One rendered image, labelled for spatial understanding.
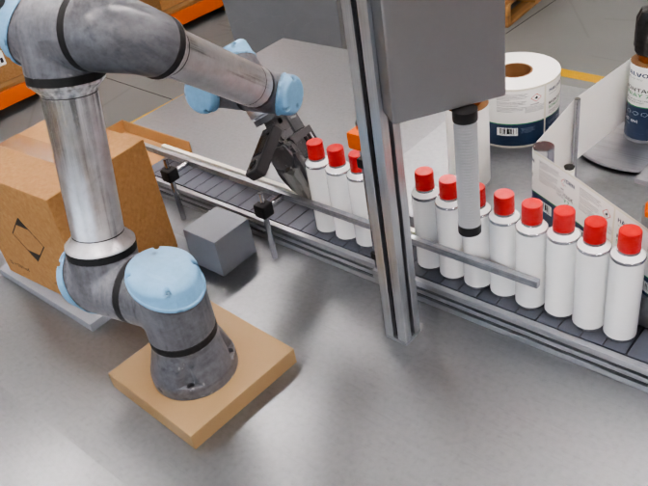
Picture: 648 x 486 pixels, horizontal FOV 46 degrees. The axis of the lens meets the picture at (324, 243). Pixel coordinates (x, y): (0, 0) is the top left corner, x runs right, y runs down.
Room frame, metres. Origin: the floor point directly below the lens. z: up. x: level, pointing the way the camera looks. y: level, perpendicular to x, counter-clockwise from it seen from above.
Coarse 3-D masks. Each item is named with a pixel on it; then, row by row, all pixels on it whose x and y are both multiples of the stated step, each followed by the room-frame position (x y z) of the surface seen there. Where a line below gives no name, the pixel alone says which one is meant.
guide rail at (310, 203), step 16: (176, 160) 1.58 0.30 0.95; (192, 160) 1.55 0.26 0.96; (224, 176) 1.47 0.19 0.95; (240, 176) 1.44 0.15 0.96; (272, 192) 1.36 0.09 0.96; (288, 192) 1.34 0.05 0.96; (320, 208) 1.26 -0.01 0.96; (336, 208) 1.24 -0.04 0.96; (368, 224) 1.17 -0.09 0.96; (416, 240) 1.10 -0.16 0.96; (448, 256) 1.05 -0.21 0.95; (464, 256) 1.02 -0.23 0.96; (496, 272) 0.98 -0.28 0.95; (512, 272) 0.96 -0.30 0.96
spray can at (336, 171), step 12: (336, 144) 1.28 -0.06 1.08; (336, 156) 1.25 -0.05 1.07; (336, 168) 1.25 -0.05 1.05; (348, 168) 1.25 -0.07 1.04; (336, 180) 1.24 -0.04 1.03; (336, 192) 1.24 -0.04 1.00; (348, 192) 1.24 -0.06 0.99; (336, 204) 1.25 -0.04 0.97; (348, 204) 1.24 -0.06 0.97; (336, 228) 1.26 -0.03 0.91; (348, 228) 1.24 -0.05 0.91; (348, 240) 1.24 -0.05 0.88
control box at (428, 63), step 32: (384, 0) 0.93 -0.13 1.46; (416, 0) 0.94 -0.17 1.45; (448, 0) 0.95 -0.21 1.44; (480, 0) 0.95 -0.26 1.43; (384, 32) 0.93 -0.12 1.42; (416, 32) 0.94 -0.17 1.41; (448, 32) 0.95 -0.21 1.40; (480, 32) 0.95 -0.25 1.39; (384, 64) 0.94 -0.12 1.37; (416, 64) 0.94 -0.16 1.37; (448, 64) 0.95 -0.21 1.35; (480, 64) 0.95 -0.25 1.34; (384, 96) 0.96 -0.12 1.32; (416, 96) 0.94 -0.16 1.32; (448, 96) 0.94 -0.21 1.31; (480, 96) 0.95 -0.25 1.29
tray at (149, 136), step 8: (112, 128) 2.02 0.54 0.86; (120, 128) 2.04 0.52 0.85; (128, 128) 2.03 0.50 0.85; (136, 128) 2.00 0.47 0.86; (144, 128) 1.97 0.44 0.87; (136, 136) 2.00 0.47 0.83; (144, 136) 1.98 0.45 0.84; (152, 136) 1.95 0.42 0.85; (160, 136) 1.92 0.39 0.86; (168, 136) 1.89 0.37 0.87; (152, 144) 1.93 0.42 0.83; (160, 144) 1.92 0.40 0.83; (168, 144) 1.90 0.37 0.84; (176, 144) 1.87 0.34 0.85; (184, 144) 1.84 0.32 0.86; (152, 152) 1.88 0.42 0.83; (192, 152) 1.83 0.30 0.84; (152, 160) 1.83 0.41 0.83
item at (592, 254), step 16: (592, 224) 0.89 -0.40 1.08; (592, 240) 0.88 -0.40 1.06; (608, 240) 0.90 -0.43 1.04; (576, 256) 0.90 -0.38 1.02; (592, 256) 0.87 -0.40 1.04; (608, 256) 0.88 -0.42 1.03; (576, 272) 0.90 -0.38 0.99; (592, 272) 0.87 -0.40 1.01; (576, 288) 0.89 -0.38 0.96; (592, 288) 0.87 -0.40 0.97; (576, 304) 0.89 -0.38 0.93; (592, 304) 0.87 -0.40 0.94; (576, 320) 0.89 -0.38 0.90; (592, 320) 0.87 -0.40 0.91
